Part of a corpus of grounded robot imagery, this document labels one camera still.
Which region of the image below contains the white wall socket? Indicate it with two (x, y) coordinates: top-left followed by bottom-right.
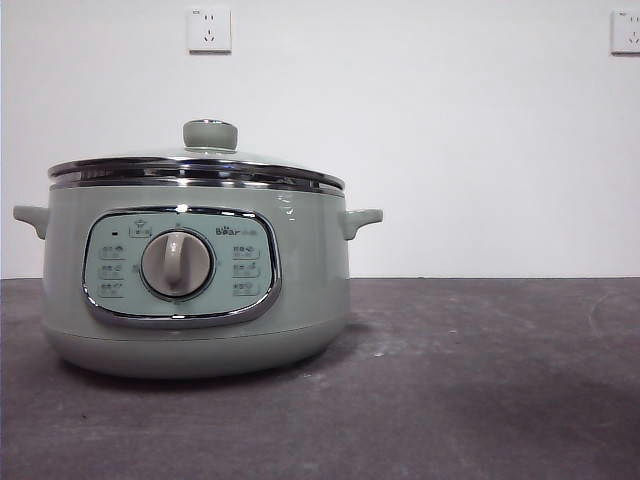
(609, 8), (640, 56)
(188, 7), (234, 55)

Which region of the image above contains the pale green electric cooking pot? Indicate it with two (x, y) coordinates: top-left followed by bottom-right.
(12, 177), (385, 380)

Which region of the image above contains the glass lid with green knob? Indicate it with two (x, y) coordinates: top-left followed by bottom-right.
(47, 118), (346, 194)

